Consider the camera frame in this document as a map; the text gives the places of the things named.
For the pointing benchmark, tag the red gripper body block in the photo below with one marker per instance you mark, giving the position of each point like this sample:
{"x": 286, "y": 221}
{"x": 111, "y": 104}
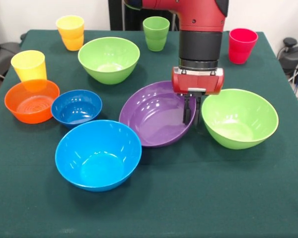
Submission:
{"x": 197, "y": 81}

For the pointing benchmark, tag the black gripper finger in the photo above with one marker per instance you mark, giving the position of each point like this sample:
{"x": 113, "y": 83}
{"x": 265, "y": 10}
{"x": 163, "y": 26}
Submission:
{"x": 197, "y": 109}
{"x": 187, "y": 109}

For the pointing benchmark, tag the purple bowl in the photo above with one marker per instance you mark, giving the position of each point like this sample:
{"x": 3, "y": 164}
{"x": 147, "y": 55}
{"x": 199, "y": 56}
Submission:
{"x": 154, "y": 124}

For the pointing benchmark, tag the large light blue bowl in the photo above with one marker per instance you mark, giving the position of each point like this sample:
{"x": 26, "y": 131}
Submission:
{"x": 99, "y": 166}

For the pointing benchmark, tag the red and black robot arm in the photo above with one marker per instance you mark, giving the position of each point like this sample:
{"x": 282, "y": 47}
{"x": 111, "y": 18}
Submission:
{"x": 201, "y": 42}

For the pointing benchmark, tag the green bowl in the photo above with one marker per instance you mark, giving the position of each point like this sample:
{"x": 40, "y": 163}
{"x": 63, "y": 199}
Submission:
{"x": 241, "y": 129}
{"x": 109, "y": 62}

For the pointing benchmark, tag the red cup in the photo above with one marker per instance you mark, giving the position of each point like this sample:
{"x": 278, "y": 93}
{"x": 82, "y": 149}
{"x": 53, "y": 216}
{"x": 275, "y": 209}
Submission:
{"x": 242, "y": 49}

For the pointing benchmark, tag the green cup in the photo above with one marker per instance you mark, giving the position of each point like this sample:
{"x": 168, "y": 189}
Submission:
{"x": 156, "y": 37}

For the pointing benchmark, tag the black panel with poles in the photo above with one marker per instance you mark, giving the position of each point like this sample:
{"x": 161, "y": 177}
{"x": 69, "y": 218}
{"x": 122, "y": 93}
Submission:
{"x": 134, "y": 21}

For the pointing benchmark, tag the dark green table cloth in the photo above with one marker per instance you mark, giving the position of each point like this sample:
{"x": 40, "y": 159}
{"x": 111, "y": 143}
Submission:
{"x": 149, "y": 210}

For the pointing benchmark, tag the small dark blue bowl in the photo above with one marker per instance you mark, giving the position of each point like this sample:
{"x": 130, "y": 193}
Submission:
{"x": 75, "y": 111}

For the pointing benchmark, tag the yellow orange cup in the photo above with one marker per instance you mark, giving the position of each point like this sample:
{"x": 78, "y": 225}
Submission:
{"x": 70, "y": 37}

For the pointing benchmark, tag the orange bowl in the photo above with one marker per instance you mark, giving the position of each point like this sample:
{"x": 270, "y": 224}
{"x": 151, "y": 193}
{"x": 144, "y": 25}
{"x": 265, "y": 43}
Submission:
{"x": 31, "y": 109}

